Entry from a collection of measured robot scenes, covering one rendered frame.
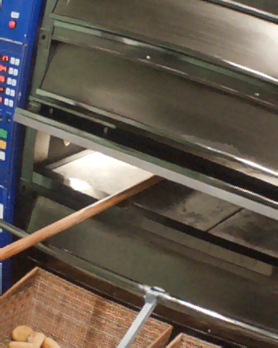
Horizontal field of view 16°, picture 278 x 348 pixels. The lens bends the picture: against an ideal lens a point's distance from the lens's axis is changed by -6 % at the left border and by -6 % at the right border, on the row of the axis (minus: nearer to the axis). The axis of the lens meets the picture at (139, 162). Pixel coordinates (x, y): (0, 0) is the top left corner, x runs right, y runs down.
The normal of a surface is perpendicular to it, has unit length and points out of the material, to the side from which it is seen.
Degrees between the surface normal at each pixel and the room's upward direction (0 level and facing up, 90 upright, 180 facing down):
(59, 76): 70
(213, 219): 0
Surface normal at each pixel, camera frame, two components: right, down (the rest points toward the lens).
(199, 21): -0.46, -0.10
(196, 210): 0.14, -0.92
